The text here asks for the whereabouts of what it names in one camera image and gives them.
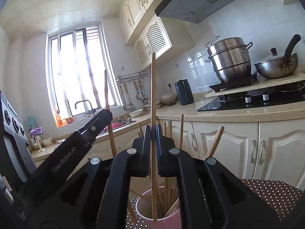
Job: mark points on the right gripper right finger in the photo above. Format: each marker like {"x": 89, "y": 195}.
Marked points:
{"x": 210, "y": 196}

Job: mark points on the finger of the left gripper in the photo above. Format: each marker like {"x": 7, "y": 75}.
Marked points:
{"x": 95, "y": 126}

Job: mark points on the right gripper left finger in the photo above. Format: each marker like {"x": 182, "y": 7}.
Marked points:
{"x": 96, "y": 196}

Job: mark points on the chrome sink faucet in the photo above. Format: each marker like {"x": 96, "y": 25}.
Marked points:
{"x": 87, "y": 106}

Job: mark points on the red bowl in sink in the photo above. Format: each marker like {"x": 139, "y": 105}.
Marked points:
{"x": 116, "y": 125}

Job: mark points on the pink cylindrical utensil holder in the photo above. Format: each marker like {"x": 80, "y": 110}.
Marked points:
{"x": 143, "y": 208}

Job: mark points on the phone on stand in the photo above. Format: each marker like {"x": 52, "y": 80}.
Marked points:
{"x": 34, "y": 133}

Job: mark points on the brown polka dot tablecloth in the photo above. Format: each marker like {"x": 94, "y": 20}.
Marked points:
{"x": 281, "y": 197}

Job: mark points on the stack of white bowls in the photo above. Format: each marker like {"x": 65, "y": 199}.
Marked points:
{"x": 168, "y": 98}

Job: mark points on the black electric kettle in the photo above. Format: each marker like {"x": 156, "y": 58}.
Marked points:
{"x": 184, "y": 92}

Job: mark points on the black induction cooker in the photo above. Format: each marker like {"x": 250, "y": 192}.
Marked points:
{"x": 234, "y": 83}

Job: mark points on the black gas cooktop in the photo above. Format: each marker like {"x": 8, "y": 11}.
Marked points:
{"x": 273, "y": 96}

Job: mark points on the stainless steel steamer pot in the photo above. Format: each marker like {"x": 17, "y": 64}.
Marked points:
{"x": 229, "y": 57}

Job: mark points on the stone board over cooktop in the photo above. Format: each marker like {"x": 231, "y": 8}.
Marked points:
{"x": 261, "y": 83}

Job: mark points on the wall utensil rack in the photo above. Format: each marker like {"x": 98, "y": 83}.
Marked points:
{"x": 128, "y": 78}

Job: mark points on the window with frame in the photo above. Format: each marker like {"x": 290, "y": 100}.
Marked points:
{"x": 79, "y": 67}

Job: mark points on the steel wok with black handle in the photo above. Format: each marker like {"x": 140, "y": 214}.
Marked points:
{"x": 277, "y": 66}

